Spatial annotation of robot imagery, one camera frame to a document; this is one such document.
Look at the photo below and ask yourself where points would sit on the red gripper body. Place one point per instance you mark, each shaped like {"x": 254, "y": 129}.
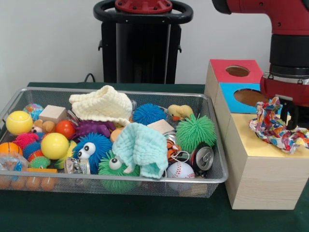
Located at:
{"x": 285, "y": 90}

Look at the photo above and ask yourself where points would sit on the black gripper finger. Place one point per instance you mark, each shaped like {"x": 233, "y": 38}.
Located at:
{"x": 292, "y": 118}
{"x": 283, "y": 108}

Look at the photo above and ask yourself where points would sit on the multicoloured patterned cloth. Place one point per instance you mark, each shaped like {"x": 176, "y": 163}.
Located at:
{"x": 272, "y": 128}

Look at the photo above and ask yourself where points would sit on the green spiky rubber ball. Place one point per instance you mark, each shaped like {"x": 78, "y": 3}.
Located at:
{"x": 195, "y": 130}

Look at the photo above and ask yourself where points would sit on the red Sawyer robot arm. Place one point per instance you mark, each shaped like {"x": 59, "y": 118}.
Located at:
{"x": 287, "y": 48}

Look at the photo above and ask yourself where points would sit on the wooden box with three holes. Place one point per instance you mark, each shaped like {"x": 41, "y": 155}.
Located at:
{"x": 265, "y": 181}

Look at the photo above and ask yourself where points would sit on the shallow clear mesh bin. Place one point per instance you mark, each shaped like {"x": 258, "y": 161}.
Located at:
{"x": 169, "y": 187}

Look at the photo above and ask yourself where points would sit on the dark green side table cloth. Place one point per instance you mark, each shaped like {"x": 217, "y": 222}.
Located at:
{"x": 304, "y": 117}

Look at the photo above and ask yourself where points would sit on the silver drinks can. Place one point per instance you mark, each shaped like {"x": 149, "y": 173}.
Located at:
{"x": 204, "y": 158}

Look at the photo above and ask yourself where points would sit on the yellow duck plush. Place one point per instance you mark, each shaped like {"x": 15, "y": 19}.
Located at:
{"x": 179, "y": 111}

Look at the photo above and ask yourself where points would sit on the orange striped tiger plush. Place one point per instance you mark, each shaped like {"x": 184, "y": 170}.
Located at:
{"x": 172, "y": 149}

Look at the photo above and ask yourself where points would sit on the white toy baseball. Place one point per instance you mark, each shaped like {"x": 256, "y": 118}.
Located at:
{"x": 179, "y": 170}

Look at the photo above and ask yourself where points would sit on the light blue waffle cloth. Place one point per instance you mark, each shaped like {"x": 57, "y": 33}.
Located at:
{"x": 144, "y": 140}

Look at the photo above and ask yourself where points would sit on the cream waffle cloth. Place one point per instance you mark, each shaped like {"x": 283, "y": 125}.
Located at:
{"x": 103, "y": 104}

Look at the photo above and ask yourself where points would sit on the green spiky ball with eyes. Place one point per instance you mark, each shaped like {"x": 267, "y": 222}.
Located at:
{"x": 108, "y": 170}

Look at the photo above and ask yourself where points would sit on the blue spiky ball with eyes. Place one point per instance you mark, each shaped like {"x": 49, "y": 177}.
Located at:
{"x": 94, "y": 149}

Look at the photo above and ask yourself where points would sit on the yellow tennis ball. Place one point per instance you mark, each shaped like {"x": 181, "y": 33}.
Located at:
{"x": 19, "y": 122}

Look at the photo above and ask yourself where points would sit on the orange toy basketball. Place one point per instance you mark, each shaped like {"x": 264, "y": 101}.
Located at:
{"x": 9, "y": 148}

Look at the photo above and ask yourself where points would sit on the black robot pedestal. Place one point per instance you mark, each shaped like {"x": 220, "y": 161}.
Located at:
{"x": 144, "y": 53}

